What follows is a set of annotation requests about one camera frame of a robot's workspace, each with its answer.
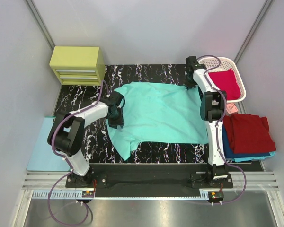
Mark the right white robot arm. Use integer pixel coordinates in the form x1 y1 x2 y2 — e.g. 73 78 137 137
184 56 228 188

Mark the dark red folded shirt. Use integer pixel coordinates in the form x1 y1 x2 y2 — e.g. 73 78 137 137
223 113 276 155

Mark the yellow drawer cabinet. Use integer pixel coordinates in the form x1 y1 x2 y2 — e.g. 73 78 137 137
49 46 106 86

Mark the teal t shirt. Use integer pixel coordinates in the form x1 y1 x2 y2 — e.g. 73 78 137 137
107 82 209 160

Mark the white plastic laundry basket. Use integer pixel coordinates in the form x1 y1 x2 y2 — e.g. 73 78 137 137
197 55 246 103

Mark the green clipboard with paper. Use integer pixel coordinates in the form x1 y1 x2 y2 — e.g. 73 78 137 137
27 117 70 172

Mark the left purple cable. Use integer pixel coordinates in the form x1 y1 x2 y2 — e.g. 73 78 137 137
47 80 112 227

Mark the magenta shirt in basket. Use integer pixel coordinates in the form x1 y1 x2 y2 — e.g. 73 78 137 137
209 69 241 100

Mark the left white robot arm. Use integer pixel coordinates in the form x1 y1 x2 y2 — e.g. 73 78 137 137
47 91 125 187

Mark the pink paper card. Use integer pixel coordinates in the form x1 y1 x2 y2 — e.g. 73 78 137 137
226 103 238 114

